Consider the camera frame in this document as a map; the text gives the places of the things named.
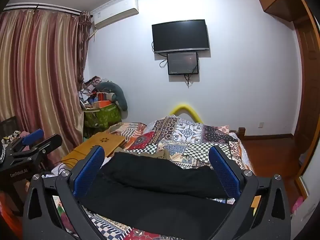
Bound orange bed sheet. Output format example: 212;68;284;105
239;140;256;177

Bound wooden lap table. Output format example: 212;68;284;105
61;132;125;167

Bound curtain rail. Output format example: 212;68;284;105
2;2;83;15

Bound black pants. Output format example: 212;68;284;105
80;152;237;239

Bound thin black cable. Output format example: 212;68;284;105
58;157;82;173

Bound black mesh chair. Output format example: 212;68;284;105
0;116;18;138

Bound pile of clothes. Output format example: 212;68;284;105
79;76;118;109

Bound wall television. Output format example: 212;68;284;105
152;19;210;54

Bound small wall monitor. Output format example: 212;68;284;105
167;52;199;75

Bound grey pillow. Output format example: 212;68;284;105
95;81;128;112

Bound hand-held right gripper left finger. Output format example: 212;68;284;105
23;145;105;240

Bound orange box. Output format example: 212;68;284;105
96;92;112;108

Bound floral cloth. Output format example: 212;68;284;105
2;129;28;144

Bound wooden door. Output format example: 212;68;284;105
292;12;320;160

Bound patchwork printed blanket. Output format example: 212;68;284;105
52;115;255;240

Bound yellow foam tube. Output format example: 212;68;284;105
169;102;202;123

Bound wooden bed frame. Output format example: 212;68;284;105
229;127;247;137

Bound pink cloth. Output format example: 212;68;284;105
291;196;304;213

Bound white air conditioner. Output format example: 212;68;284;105
90;0;139;29

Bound striped red curtain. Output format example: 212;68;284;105
0;9;92;170

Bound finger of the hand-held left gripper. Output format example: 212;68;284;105
10;129;45;153
12;134;63;161

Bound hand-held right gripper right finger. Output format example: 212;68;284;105
209;145;293;240

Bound khaki cloth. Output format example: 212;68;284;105
127;149;171;161

